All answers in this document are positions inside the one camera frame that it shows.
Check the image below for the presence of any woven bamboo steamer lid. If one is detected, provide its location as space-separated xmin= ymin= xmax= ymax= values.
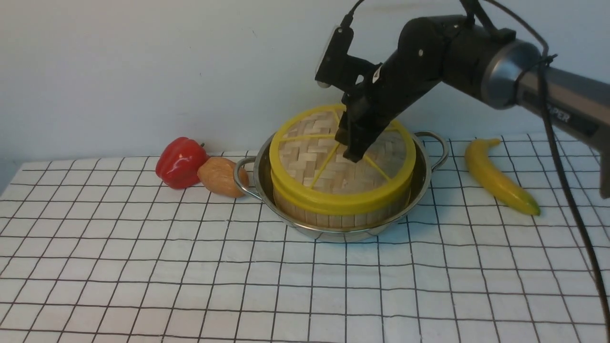
xmin=269 ymin=104 xmax=417 ymax=221

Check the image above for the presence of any white checkered tablecloth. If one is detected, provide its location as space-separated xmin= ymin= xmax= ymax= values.
xmin=0 ymin=134 xmax=607 ymax=343

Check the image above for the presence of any bamboo steamer with yellow rim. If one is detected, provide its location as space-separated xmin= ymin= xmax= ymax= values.
xmin=273 ymin=187 xmax=411 ymax=232

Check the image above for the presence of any stainless steel two-handled pot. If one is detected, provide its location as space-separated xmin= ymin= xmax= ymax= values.
xmin=233 ymin=131 xmax=450 ymax=243

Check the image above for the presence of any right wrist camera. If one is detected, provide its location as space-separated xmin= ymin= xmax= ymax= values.
xmin=315 ymin=26 xmax=376 ymax=94

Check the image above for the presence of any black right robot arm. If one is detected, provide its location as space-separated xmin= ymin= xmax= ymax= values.
xmin=315 ymin=15 xmax=610 ymax=198

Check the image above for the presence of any yellow banana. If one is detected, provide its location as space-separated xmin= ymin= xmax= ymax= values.
xmin=464 ymin=139 xmax=541 ymax=216

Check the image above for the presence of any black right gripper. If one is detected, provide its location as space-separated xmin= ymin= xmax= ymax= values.
xmin=335 ymin=50 xmax=441 ymax=162

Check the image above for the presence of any red bell pepper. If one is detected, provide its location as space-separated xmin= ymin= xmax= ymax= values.
xmin=155 ymin=137 xmax=210 ymax=190

